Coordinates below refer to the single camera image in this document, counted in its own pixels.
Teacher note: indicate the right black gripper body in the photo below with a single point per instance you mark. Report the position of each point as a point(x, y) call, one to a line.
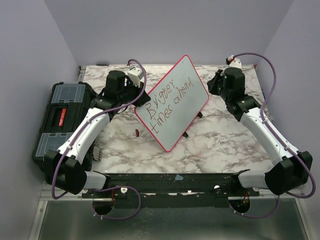
point(216, 87)

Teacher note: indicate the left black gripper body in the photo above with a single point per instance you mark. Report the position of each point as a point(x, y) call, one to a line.
point(130, 94)

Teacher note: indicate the pink framed whiteboard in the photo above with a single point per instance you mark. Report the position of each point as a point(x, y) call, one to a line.
point(175, 101)

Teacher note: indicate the red marker cap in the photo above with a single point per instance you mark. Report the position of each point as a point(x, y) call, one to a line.
point(137, 132)

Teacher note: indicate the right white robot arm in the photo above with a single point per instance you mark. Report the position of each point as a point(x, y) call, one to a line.
point(290, 165)

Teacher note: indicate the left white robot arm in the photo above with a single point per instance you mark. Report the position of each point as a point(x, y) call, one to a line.
point(64, 167)

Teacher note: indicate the black whiteboard stand clip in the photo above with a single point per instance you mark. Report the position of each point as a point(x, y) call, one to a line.
point(185, 134)

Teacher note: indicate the black plastic toolbox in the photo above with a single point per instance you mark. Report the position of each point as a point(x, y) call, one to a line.
point(66, 108)

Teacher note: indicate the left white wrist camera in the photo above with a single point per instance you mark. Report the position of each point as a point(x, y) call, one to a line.
point(135, 74)

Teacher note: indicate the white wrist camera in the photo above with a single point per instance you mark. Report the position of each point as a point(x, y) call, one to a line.
point(233, 62)
point(135, 74)

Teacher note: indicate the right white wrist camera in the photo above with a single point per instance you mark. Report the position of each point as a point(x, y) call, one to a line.
point(233, 62)

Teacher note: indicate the small black wall bracket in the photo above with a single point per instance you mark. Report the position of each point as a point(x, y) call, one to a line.
point(102, 64)

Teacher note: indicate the black mounting rail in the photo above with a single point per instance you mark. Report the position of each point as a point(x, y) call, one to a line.
point(172, 190)

